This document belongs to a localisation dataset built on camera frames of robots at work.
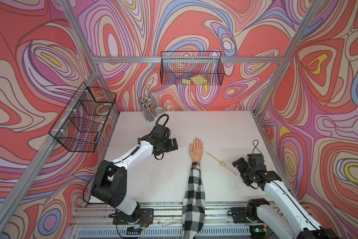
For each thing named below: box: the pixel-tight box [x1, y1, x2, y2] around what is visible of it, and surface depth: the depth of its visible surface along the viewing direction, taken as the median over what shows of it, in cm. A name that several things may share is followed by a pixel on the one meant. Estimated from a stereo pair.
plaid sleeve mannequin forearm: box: [181, 161, 206, 239], surface depth 76 cm
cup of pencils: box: [140, 97, 156, 123], surface depth 106 cm
